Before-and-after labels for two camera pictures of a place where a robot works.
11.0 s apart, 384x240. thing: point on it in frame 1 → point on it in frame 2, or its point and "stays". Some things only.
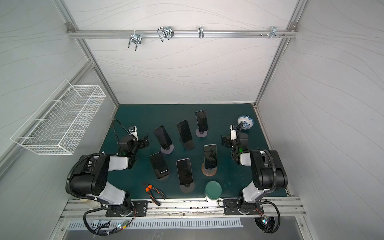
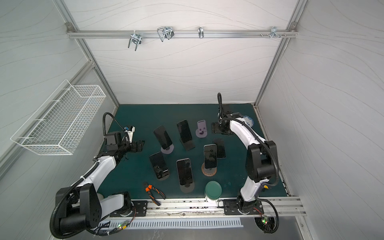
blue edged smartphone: [202, 120] → [221, 150]
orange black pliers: [148, 188] stays
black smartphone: [184, 131] stays
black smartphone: [210, 156] stays
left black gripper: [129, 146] → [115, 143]
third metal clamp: [201, 33] stays
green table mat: [178, 148] stays
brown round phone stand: [210, 172] stays
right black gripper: [227, 141] → [216, 127]
